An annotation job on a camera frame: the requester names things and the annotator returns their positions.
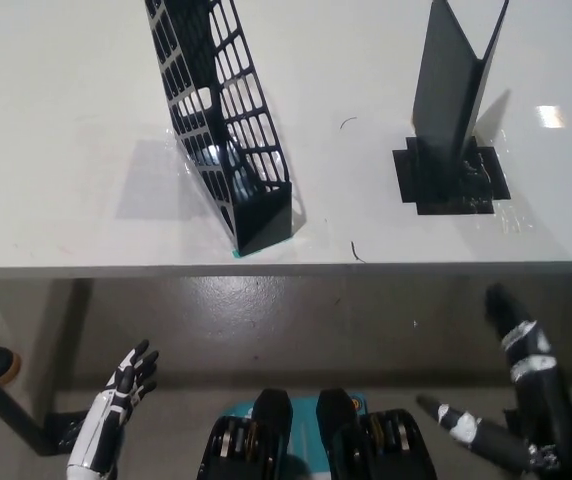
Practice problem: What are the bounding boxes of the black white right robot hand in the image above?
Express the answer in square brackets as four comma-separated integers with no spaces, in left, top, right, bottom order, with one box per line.
[415,283,572,480]

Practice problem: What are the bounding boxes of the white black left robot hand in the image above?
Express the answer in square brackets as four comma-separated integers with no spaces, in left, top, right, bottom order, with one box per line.
[65,338,161,475]

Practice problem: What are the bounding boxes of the black angled metal plate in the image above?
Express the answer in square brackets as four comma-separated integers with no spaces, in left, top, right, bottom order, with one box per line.
[410,0,511,201]

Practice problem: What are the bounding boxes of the black ribbed robot body block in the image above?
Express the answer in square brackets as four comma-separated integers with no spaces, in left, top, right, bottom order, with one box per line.
[195,387,296,480]
[314,387,440,480]

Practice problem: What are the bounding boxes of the black robot legs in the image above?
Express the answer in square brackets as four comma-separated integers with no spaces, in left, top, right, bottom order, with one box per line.
[218,393,368,480]

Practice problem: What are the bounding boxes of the black mesh file shelf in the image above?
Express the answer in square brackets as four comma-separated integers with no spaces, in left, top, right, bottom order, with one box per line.
[144,0,295,254]

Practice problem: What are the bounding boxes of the black perforated foot plate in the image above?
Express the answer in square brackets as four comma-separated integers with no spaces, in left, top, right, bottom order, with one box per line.
[45,408,92,454]

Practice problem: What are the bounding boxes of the black metal table leg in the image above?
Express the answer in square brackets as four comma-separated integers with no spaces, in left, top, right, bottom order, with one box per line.
[0,344,62,457]

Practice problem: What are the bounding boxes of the black tape patch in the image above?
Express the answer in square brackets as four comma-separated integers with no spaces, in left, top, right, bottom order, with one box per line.
[392,135,511,217]

